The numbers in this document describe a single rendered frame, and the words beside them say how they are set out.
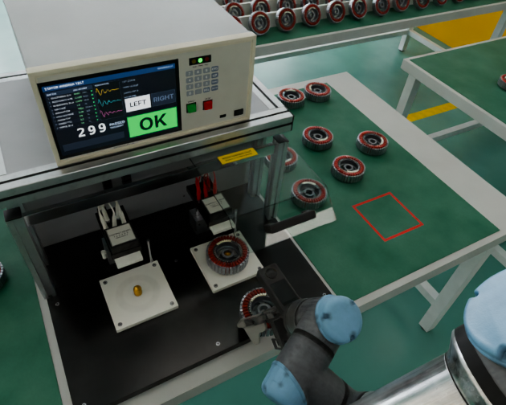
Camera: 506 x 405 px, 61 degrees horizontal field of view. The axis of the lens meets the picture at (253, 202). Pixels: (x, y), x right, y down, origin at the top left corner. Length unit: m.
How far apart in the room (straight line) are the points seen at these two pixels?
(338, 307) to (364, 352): 1.29
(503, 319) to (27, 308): 1.02
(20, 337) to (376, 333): 1.43
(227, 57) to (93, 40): 0.26
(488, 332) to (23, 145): 0.89
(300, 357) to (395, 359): 1.34
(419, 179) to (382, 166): 0.13
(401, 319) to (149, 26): 1.65
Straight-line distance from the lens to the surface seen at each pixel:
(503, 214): 1.62
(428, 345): 2.11
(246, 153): 1.02
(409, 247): 1.35
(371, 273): 1.25
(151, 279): 1.13
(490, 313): 0.45
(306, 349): 0.71
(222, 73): 0.95
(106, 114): 0.90
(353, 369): 1.94
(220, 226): 1.10
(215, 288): 1.11
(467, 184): 1.66
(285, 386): 0.70
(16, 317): 1.20
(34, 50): 0.91
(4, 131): 1.08
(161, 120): 0.94
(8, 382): 1.12
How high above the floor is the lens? 1.71
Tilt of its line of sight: 45 degrees down
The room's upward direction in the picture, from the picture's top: 6 degrees clockwise
